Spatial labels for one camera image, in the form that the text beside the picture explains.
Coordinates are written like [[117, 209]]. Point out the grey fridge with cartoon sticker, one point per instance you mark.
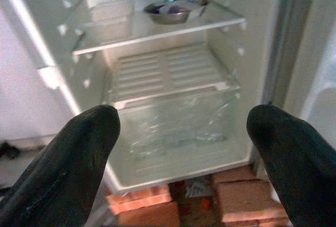
[[262, 67]]

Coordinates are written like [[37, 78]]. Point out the steel bowl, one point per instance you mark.
[[170, 19]]

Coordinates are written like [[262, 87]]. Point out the clear crisper drawer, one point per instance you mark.
[[183, 122]]

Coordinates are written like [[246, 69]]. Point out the red brick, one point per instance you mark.
[[144, 211], [244, 203]]

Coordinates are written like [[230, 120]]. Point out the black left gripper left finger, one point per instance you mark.
[[60, 172]]

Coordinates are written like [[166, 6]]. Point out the glass fridge shelf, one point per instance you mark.
[[157, 36]]

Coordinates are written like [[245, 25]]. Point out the white slatted drawer cover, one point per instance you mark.
[[183, 72]]

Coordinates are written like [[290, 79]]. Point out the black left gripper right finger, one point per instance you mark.
[[296, 164]]

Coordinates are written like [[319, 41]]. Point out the white purple packet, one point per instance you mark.
[[173, 9]]

